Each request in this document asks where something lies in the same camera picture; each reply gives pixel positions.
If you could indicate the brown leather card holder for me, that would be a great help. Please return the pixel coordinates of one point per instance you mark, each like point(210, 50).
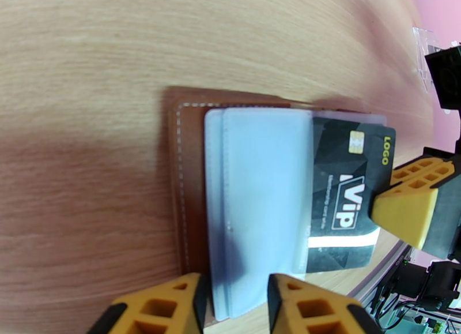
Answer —
point(191, 185)

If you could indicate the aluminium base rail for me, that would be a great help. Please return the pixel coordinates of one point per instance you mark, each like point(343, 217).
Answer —
point(381, 268)

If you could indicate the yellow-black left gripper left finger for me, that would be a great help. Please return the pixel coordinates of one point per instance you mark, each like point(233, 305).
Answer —
point(155, 311)

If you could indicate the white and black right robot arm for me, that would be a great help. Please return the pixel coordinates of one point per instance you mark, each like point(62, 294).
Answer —
point(439, 286)

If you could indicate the black VIP credit card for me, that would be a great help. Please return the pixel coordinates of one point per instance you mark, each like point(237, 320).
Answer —
point(335, 170)

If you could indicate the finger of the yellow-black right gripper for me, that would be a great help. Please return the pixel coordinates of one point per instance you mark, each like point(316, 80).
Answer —
point(421, 172)
point(403, 214)

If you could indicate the clear acrylic card stand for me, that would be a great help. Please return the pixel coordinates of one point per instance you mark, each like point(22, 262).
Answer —
point(421, 55)

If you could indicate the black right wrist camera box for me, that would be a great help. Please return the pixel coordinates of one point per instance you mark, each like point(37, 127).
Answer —
point(446, 77)

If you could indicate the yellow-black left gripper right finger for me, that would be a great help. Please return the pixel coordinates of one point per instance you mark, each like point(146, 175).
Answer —
point(309, 311)

